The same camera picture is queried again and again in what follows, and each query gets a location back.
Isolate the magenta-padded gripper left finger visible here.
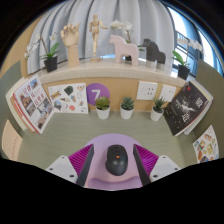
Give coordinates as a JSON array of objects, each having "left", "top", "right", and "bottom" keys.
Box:
[{"left": 45, "top": 143, "right": 95, "bottom": 187}]

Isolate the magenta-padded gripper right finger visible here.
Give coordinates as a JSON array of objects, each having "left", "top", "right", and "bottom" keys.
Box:
[{"left": 132, "top": 143, "right": 182, "bottom": 186}]

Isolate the black computer mouse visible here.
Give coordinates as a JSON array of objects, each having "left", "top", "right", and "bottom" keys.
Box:
[{"left": 105, "top": 144, "right": 129, "bottom": 177}]

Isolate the lilac mouse pad with wrist rest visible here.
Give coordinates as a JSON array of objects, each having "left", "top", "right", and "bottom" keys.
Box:
[{"left": 79, "top": 133, "right": 151, "bottom": 192}]

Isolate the small succulent in white pot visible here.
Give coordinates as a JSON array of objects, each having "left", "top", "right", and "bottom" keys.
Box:
[
  {"left": 95, "top": 96, "right": 111, "bottom": 120},
  {"left": 149, "top": 96, "right": 167, "bottom": 122},
  {"left": 119, "top": 96, "right": 136, "bottom": 120}
]

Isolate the white sheet with colourful stickers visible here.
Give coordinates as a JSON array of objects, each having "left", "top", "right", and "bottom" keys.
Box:
[{"left": 192, "top": 124, "right": 220, "bottom": 164}]

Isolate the white picture sheet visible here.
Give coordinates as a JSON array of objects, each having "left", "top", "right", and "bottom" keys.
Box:
[{"left": 47, "top": 82, "right": 89, "bottom": 115}]

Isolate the dark cover book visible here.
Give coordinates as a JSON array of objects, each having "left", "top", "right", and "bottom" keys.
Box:
[{"left": 162, "top": 81, "right": 210, "bottom": 137}]

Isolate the purple round disc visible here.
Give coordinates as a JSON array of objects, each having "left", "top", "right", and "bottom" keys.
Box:
[{"left": 85, "top": 82, "right": 111, "bottom": 107}]

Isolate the beige card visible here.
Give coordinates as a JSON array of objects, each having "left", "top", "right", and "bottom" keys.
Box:
[{"left": 1, "top": 119, "right": 24, "bottom": 162}]

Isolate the magazine with photo cover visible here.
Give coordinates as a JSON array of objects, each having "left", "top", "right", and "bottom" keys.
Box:
[{"left": 13, "top": 74, "right": 55, "bottom": 134}]

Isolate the grey-green desk partition panel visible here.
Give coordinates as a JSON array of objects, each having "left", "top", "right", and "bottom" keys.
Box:
[
  {"left": 0, "top": 59, "right": 26, "bottom": 148},
  {"left": 196, "top": 59, "right": 224, "bottom": 148}
]

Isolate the white book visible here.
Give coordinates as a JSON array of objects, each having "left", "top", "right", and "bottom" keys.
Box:
[{"left": 5, "top": 77, "right": 29, "bottom": 131}]

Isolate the white orchid in black pot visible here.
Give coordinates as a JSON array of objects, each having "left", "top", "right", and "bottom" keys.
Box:
[
  {"left": 23, "top": 32, "right": 61, "bottom": 73},
  {"left": 171, "top": 36, "right": 204, "bottom": 81},
  {"left": 109, "top": 19, "right": 146, "bottom": 63}
]

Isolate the dark grey horse figure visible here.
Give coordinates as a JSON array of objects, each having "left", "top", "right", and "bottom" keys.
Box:
[{"left": 142, "top": 38, "right": 167, "bottom": 70}]

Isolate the pink horse figure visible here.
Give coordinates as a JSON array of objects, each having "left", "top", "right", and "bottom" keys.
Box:
[{"left": 109, "top": 34, "right": 140, "bottom": 67}]

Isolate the wooden hand model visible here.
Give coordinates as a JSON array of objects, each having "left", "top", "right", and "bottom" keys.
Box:
[{"left": 59, "top": 22, "right": 82, "bottom": 68}]

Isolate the wooden mannequin figure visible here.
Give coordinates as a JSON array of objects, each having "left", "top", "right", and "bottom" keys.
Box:
[{"left": 88, "top": 13, "right": 109, "bottom": 63}]

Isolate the window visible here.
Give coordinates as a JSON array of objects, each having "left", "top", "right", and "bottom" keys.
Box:
[{"left": 166, "top": 6, "right": 224, "bottom": 78}]

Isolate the grey curtain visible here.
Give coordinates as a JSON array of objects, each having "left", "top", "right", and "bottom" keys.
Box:
[{"left": 26, "top": 0, "right": 176, "bottom": 74}]

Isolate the white wall socket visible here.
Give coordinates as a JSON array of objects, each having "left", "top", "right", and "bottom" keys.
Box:
[
  {"left": 159, "top": 83, "right": 177, "bottom": 103},
  {"left": 136, "top": 80, "right": 159, "bottom": 101}
]

